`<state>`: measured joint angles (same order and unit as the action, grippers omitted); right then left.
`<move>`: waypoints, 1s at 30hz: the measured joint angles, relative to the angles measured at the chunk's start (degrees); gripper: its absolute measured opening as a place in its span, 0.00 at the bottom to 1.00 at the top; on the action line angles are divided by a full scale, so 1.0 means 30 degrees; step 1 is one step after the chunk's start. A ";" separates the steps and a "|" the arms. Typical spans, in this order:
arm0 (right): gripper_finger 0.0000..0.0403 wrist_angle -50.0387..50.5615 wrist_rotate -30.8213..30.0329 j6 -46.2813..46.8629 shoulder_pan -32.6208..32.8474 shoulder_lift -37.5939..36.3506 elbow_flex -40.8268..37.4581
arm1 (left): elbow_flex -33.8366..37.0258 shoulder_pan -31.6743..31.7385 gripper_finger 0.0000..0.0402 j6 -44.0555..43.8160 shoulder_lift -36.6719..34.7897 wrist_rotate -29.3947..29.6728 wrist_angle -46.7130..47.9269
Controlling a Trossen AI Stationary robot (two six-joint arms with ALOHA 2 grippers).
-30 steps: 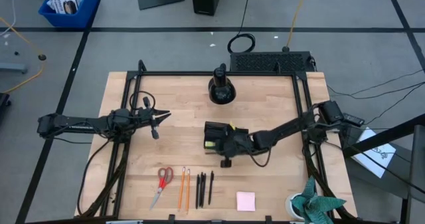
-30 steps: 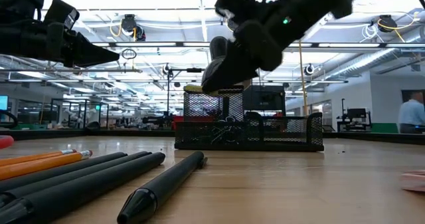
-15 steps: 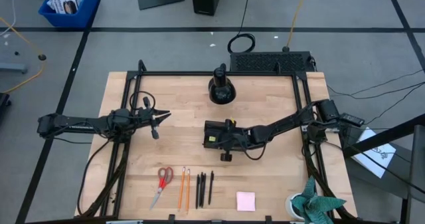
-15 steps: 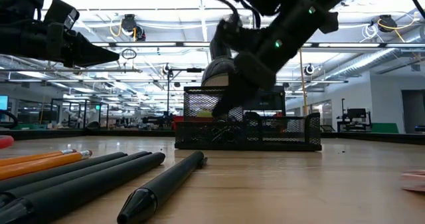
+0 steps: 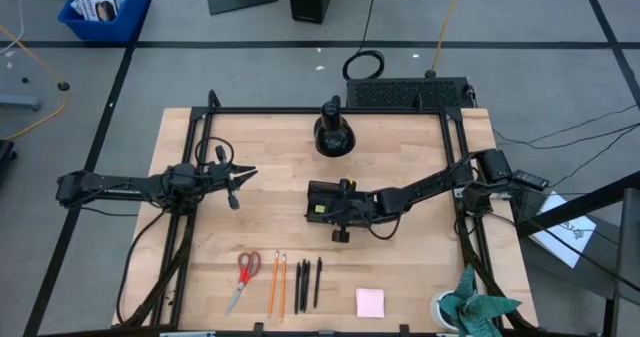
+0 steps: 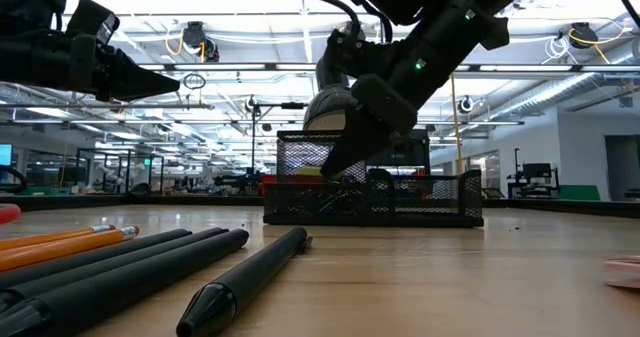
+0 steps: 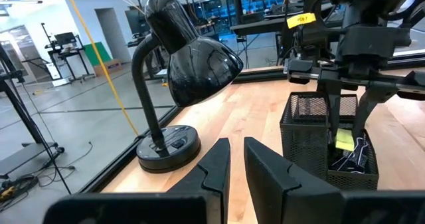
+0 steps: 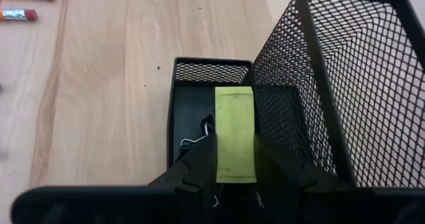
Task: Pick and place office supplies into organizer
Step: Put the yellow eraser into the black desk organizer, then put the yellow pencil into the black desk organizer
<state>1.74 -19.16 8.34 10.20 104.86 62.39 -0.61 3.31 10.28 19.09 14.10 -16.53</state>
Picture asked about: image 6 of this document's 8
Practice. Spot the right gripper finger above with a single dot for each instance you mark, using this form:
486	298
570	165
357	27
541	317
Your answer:
357	142

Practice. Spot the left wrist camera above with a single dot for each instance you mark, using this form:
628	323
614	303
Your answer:
92	22

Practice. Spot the black mesh desk organizer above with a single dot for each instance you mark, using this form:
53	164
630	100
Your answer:
400	207

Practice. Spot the black pole stand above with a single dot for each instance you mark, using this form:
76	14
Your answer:
253	137

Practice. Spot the yellow-green sticky note pad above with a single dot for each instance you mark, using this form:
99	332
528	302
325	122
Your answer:
307	171

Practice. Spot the black aluminium table frame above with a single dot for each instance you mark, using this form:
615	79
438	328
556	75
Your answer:
150	200

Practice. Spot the blue lit monitor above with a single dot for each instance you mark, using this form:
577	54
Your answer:
5	154

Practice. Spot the orange pencil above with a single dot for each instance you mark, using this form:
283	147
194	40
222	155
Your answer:
50	237
60	249

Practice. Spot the black background workstation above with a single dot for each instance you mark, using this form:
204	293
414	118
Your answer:
535	172

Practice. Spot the pink sticky note pad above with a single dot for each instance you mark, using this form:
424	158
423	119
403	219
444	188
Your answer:
622	273

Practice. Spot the black cage frame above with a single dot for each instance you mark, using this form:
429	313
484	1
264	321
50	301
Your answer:
127	167

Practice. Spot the green panel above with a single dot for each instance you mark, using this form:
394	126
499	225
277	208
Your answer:
579	192

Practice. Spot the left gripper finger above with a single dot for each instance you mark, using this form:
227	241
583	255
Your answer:
140	82

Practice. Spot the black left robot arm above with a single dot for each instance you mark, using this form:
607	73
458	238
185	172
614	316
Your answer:
30	2

